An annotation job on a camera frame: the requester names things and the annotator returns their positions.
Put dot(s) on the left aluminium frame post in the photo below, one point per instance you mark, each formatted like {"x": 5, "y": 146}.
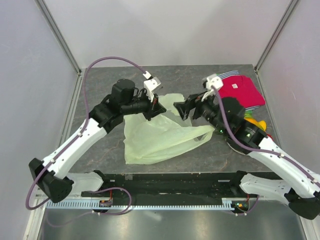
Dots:
{"x": 41, "y": 4}

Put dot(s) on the yellow orange mango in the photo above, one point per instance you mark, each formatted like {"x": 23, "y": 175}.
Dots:
{"x": 253, "y": 121}

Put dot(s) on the blue white striped shirt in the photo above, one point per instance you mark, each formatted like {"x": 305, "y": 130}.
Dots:
{"x": 231, "y": 73}

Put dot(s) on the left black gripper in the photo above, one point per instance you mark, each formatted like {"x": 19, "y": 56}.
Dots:
{"x": 156, "y": 108}

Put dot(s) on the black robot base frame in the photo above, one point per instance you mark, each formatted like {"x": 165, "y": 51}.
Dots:
{"x": 171, "y": 188}

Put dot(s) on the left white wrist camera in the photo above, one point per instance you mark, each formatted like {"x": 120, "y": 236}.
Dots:
{"x": 151, "y": 85}

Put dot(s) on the yellow bell pepper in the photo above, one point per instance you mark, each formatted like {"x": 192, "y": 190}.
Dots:
{"x": 262, "y": 125}

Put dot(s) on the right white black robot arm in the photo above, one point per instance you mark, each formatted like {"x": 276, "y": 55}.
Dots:
{"x": 298, "y": 186}

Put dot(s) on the aluminium frame post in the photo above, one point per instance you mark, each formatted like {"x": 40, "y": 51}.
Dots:
{"x": 276, "y": 33}
{"x": 41, "y": 4}

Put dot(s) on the pale green plastic bag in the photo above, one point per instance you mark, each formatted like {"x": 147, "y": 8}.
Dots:
{"x": 163, "y": 137}

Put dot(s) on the right aluminium frame post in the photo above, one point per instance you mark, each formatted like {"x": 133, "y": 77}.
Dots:
{"x": 276, "y": 33}

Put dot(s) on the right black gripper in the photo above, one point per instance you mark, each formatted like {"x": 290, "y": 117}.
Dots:
{"x": 195, "y": 100}

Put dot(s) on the red folded shirt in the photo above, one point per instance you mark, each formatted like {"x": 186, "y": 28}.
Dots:
{"x": 237, "y": 93}

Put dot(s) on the patterned ceramic plate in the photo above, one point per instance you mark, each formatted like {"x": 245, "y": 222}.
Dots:
{"x": 235, "y": 147}

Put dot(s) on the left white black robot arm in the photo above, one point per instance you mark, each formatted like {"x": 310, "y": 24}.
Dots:
{"x": 52, "y": 174}

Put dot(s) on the light blue cable duct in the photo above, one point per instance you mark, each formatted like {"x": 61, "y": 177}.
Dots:
{"x": 95, "y": 204}

